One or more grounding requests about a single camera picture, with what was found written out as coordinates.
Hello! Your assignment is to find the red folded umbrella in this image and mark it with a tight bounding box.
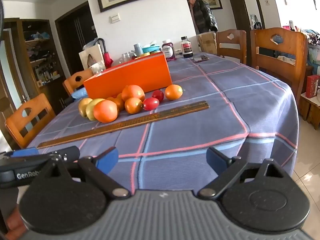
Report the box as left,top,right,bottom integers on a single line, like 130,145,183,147
96,38,113,69

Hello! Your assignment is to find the purple vitamin bottle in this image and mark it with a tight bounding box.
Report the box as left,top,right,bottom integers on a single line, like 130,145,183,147
162,40,177,62

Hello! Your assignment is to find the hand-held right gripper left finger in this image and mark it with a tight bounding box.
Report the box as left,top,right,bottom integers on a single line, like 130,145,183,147
41,146,132,200

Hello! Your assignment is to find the red tomato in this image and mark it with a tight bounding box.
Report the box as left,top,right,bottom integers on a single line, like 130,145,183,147
143,97,160,111
152,90,165,102

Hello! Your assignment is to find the red box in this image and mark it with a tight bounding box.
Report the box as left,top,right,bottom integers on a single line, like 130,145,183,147
305,75,320,98

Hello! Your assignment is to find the beige paper bag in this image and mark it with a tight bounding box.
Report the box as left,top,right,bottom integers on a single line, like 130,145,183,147
79,44,105,75

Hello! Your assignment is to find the dark glass bottle red label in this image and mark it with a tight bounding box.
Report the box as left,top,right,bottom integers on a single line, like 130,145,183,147
181,37,193,58

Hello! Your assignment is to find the brown cardboard carton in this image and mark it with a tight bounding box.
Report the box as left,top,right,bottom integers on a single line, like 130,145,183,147
197,32,217,54

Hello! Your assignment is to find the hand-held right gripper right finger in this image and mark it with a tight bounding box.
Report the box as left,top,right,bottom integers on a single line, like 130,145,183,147
197,146,292,200

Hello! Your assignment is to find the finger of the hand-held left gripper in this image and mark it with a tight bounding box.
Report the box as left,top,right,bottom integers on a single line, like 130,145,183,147
37,146,80,162
4,147,40,158

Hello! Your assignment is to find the yellow pear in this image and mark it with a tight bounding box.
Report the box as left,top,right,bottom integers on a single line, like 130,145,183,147
78,97,93,118

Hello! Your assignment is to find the orange cardboard box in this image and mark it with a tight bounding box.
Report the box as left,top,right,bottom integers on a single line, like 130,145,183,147
83,52,173,98

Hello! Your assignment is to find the dark hanging jacket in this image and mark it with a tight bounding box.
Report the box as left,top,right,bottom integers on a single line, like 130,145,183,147
190,0,218,34

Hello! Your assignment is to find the teal plastic bowl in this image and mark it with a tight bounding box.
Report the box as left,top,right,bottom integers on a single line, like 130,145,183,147
142,44,160,54

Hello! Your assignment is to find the dark wooden shelf cabinet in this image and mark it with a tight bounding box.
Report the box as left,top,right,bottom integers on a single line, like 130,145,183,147
4,17,67,98

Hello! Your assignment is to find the dark wooden door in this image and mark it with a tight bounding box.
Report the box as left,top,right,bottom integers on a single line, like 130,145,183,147
55,4,98,80

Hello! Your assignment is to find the small orange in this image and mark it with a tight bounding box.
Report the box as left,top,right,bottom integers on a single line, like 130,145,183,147
165,84,183,101
107,96,125,112
124,97,143,115

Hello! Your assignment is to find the large yellow pomelo fruit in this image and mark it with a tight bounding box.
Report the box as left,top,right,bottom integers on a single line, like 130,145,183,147
85,98,105,121

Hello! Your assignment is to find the low wooden stool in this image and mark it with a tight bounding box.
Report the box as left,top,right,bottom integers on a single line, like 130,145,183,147
299,92,320,130

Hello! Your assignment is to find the light wooden door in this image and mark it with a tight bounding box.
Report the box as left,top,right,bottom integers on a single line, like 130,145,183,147
0,29,28,153

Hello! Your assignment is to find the long wooden ruler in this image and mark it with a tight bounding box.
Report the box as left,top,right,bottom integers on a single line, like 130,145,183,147
37,101,209,148

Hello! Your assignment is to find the wooden chair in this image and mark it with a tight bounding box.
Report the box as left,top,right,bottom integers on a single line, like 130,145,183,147
216,29,247,65
5,93,56,148
250,27,308,105
62,69,94,97

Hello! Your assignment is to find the clear glass jar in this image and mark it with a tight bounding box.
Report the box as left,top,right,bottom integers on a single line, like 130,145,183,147
121,52,137,63

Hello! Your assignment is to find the white bag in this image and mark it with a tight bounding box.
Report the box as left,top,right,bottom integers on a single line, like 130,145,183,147
89,62,105,75

